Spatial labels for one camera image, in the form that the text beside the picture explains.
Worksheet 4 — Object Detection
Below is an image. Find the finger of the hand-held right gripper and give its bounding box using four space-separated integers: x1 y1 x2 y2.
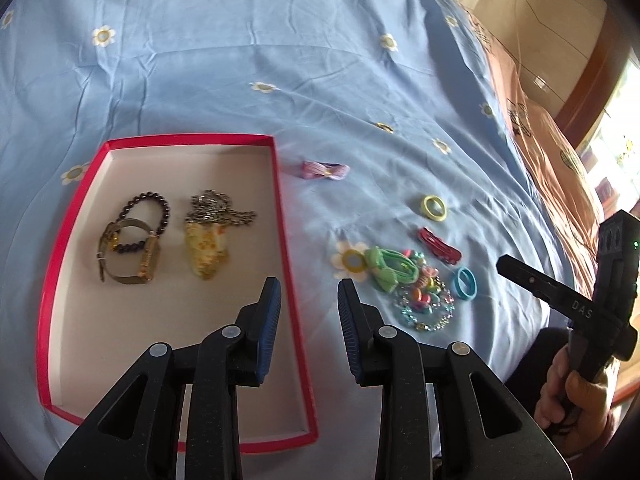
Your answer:
496 254 608 322

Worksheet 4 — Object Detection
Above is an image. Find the person's right hand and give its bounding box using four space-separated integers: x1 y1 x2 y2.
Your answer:
534 345 623 443

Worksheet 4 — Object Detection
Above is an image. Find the yellow plastic ring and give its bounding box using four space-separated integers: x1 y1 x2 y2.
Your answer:
419 195 448 222

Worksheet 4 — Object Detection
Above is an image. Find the purple bow hair clip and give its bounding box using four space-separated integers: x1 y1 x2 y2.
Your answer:
301 160 349 182

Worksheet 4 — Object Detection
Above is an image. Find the dark bead bracelet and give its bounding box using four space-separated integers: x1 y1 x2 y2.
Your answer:
111 191 171 253

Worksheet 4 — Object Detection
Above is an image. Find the orange quilt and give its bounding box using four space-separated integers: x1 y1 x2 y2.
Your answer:
465 10 616 321

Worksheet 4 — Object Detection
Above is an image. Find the green bow hair clip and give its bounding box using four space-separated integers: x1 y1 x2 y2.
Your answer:
364 246 421 293

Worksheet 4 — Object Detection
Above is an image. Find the silver chain necklace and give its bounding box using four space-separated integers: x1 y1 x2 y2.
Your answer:
186 189 258 233

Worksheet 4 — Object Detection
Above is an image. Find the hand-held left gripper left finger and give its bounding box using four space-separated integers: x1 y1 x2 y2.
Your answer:
44 276 282 480

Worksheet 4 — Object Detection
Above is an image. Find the red shallow cardboard box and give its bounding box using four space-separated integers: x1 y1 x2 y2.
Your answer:
36 133 320 456

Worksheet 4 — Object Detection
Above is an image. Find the brown wooden frame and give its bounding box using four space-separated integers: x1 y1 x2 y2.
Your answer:
555 0 636 151

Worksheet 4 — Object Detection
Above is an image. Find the colourful bead bracelet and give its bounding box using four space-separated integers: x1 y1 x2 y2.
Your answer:
395 247 457 333

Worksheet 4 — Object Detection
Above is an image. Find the yellow hair claw clip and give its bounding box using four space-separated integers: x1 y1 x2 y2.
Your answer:
185 220 232 281

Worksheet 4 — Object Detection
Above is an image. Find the red hair clip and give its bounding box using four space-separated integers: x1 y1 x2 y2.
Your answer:
417 226 462 265

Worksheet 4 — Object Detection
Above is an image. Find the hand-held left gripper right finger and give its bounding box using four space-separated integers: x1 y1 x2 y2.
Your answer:
337 278 573 480

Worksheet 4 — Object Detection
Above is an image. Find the blue plastic ring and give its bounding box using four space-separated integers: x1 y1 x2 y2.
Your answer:
451 267 478 302

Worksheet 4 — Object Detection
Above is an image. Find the blue flower print bedsheet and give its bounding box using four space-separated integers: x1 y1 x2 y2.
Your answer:
0 0 601 480

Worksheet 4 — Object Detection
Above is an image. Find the gold mesh band wristwatch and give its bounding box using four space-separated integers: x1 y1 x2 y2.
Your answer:
96 220 162 286

